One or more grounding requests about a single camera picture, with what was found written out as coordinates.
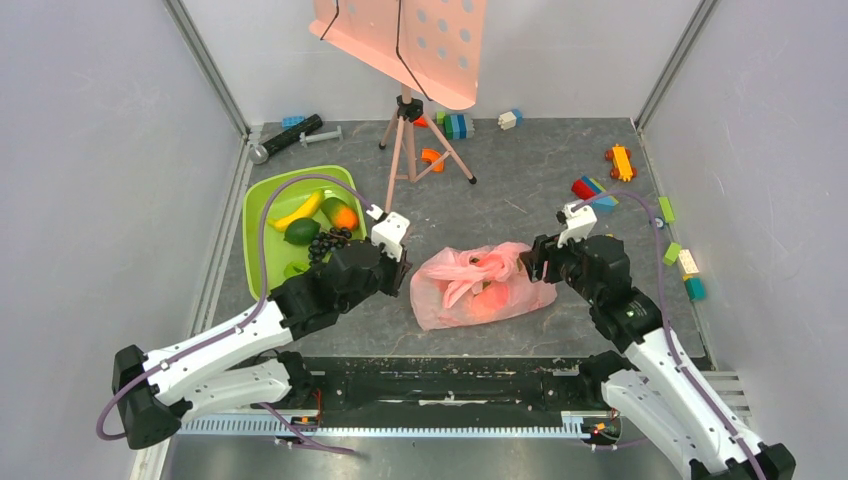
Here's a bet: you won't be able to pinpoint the pink plastic bag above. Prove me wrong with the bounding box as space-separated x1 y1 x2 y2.
410 242 557 331

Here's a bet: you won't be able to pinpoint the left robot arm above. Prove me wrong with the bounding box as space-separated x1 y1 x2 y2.
112 239 410 450

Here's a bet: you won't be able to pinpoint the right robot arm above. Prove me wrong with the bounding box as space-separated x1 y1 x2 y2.
519 235 797 479

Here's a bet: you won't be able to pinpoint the fake black grapes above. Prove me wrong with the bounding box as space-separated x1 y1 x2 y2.
308 227 353 265

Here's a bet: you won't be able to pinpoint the fake mango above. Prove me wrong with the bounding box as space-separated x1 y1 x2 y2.
320 197 359 231

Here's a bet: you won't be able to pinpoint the fake green pepper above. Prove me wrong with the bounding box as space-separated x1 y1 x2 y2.
283 261 310 279

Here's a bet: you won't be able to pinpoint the fake lime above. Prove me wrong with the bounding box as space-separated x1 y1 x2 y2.
284 217 321 246

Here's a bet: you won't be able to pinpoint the fake banana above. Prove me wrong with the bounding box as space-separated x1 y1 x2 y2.
266 190 325 233

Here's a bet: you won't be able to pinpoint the red blue brick house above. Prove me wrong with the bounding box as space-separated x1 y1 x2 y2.
571 176 619 213

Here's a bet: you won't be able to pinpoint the yellow toy car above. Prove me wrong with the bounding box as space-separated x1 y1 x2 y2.
604 144 638 182

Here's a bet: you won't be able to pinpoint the orange curved brick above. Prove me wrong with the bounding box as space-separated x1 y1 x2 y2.
420 148 445 173

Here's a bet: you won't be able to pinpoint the green flat brick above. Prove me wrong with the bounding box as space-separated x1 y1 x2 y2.
658 196 676 224

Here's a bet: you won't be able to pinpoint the green small brick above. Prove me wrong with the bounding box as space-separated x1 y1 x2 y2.
662 242 682 266

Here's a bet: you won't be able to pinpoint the white blue brick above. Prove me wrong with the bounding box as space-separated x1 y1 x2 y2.
497 109 523 130

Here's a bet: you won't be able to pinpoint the green blue brick stack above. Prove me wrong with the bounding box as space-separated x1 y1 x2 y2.
435 111 475 140

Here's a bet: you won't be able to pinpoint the white teal brick stack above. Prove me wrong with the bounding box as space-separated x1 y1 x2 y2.
677 249 707 302

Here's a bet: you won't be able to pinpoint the grey syringe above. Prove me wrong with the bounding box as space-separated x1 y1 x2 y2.
299 125 343 147

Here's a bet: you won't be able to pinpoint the black microphone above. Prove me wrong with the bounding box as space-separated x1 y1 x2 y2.
248 114 323 165

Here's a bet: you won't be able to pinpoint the blue toy brick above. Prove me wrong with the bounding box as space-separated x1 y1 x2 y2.
280 115 305 130

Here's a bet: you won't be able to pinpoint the pink music stand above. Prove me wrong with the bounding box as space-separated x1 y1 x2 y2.
309 0 487 212

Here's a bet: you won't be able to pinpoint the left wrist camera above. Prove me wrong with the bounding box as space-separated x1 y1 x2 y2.
365 204 410 262

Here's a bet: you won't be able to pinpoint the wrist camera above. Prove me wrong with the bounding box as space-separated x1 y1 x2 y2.
365 204 410 262
556 201 597 248

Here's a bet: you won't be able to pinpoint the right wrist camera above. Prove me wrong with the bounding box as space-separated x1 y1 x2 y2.
556 201 597 248

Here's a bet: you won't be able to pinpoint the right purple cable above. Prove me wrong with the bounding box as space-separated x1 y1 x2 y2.
570 188 770 480

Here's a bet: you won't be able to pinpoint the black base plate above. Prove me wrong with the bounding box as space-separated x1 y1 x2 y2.
272 353 618 430

